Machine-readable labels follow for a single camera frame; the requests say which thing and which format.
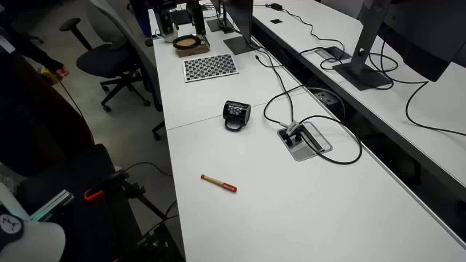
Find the black ceramic mug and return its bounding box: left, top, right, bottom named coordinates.
left=221, top=99, right=251, bottom=133

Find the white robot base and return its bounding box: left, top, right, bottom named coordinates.
left=0, top=181, right=66, bottom=262

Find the red marker pen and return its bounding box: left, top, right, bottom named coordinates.
left=199, top=174, right=238, bottom=194

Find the checkerboard calibration board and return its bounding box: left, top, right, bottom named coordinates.
left=181, top=53, right=240, bottom=85

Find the silver table socket box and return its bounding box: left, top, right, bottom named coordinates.
left=276, top=121, right=334, bottom=163

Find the square wooden box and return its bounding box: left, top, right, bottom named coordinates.
left=173, top=37, right=211, bottom=60

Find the black rimmed round dish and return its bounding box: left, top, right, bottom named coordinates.
left=171, top=34, right=202, bottom=51

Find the large black monitor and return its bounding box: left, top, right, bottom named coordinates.
left=222, top=0, right=263, bottom=57

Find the rear table socket box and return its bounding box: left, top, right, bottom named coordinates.
left=314, top=46, right=352, bottom=63

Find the black office chair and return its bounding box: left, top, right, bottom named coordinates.
left=58, top=16, right=152, bottom=114

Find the grey office chair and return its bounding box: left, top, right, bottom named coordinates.
left=85, top=0, right=168, bottom=143

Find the silver monitor stand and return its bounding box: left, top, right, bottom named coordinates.
left=333, top=0, right=395, bottom=92

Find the person in dark clothes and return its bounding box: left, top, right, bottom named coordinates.
left=0, top=24, right=95, bottom=177

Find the black monitor on silver stand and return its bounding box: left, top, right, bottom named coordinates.
left=382, top=0, right=466, bottom=83

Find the black looped power cable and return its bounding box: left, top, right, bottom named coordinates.
left=253, top=48, right=363, bottom=166

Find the black clamp with orange handle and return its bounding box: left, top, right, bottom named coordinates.
left=81, top=169, right=146, bottom=204

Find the aluminium profile rail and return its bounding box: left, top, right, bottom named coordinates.
left=27, top=190, right=75, bottom=223

